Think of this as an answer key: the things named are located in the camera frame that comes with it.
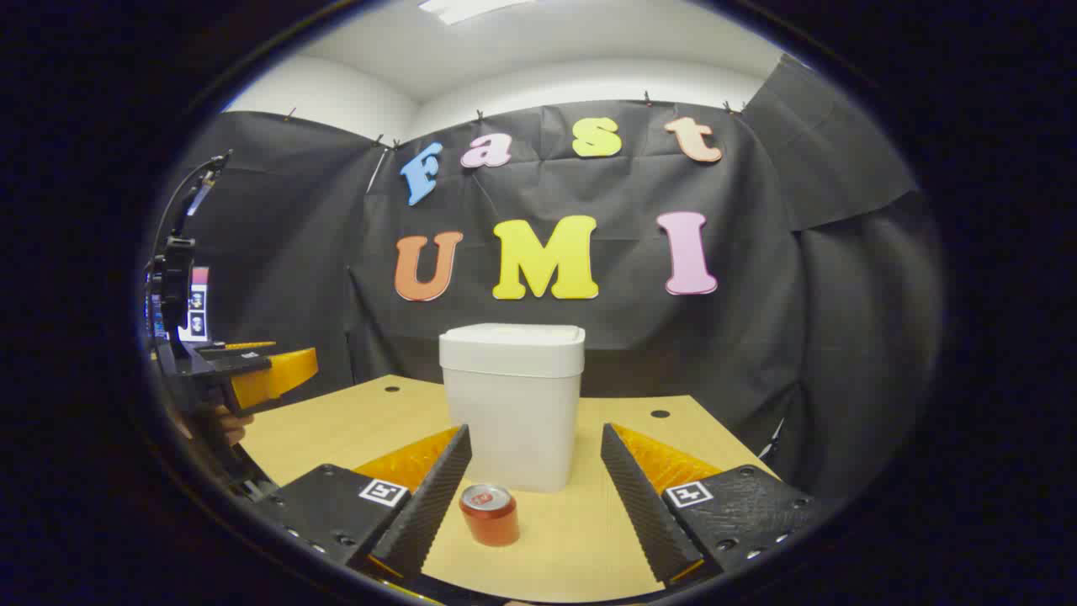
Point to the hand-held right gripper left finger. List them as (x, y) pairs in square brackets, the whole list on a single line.
[(429, 505)]

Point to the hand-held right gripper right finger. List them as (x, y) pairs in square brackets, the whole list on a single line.
[(644, 505)]

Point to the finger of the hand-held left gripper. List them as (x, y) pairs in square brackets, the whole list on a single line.
[(278, 374), (244, 347)]

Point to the red pop can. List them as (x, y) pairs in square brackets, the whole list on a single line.
[(492, 522)]

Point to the white desktop garbage bin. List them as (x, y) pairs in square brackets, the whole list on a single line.
[(513, 404)]

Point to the wooden desktop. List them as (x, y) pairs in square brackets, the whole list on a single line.
[(555, 564)]

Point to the computer monitor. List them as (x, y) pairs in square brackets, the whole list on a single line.
[(198, 316)]

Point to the black backdrop cloth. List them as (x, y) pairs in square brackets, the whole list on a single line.
[(757, 379)]

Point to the ceiling light panel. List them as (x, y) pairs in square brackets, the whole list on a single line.
[(471, 8)]

